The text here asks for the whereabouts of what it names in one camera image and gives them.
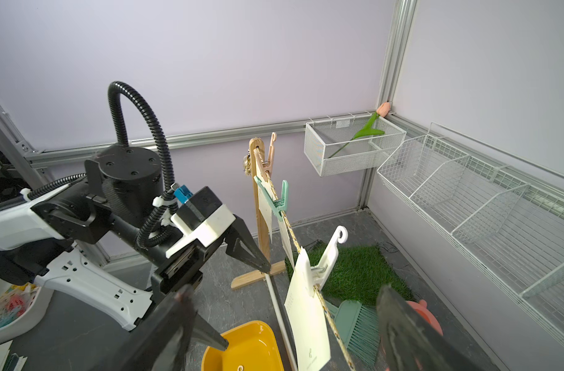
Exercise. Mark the green clothespin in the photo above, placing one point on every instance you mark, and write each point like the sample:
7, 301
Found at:
278, 205

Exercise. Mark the green dustpan brush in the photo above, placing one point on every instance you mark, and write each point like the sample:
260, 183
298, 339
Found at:
357, 325

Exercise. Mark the white mesh basket small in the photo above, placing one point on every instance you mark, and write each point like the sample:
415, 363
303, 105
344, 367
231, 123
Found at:
325, 136

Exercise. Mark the green artificial grass mat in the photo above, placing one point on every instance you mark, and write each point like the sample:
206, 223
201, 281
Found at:
359, 274

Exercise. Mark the postcard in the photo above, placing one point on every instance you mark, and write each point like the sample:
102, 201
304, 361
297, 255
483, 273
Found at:
264, 204
286, 237
307, 318

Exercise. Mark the white hook clothespin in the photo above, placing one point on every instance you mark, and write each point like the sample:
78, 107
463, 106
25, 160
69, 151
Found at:
321, 272

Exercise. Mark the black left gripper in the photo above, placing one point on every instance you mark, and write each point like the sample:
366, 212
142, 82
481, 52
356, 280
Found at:
183, 268

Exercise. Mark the beige clothespin far left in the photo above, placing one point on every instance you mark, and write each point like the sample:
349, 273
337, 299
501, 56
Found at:
262, 157

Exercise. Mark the pink watering can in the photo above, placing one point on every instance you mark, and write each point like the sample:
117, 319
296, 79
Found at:
420, 307

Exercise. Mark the white bin of clips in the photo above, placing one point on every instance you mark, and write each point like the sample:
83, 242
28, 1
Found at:
21, 308

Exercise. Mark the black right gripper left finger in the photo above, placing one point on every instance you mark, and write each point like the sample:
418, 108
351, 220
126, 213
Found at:
162, 341

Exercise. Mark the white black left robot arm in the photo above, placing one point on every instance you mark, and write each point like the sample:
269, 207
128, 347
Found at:
126, 191

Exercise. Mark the white wire basket long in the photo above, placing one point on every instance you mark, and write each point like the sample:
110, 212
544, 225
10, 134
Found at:
510, 229

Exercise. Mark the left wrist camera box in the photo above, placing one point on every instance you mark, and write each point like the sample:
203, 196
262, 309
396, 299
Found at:
203, 218

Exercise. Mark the yellow plastic tray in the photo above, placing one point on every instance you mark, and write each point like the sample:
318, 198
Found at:
252, 346

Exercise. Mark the pink artificial tulip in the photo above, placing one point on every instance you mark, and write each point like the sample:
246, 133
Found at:
368, 130

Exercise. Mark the wooden drying rack frame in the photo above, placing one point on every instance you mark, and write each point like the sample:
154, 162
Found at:
247, 279

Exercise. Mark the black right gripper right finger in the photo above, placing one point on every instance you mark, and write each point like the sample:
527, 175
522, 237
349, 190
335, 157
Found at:
408, 342

